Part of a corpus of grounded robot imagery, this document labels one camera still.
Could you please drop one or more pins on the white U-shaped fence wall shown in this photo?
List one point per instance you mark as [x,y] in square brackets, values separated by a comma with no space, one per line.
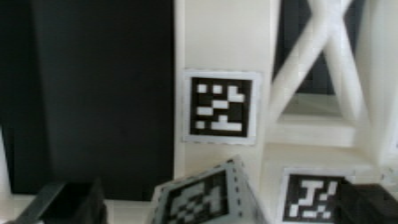
[126,211]

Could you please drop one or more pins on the white tagged cube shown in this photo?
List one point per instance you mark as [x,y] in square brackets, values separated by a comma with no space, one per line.
[208,198]

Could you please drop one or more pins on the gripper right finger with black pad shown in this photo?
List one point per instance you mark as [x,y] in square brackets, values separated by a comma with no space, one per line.
[366,205]

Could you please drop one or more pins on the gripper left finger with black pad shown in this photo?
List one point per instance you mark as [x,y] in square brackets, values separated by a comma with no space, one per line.
[68,204]

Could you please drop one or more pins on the white chair seat part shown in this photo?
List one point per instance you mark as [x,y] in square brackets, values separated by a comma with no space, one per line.
[302,173]

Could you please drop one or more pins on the white chair back frame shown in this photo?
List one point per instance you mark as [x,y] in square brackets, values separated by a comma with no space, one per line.
[327,97]

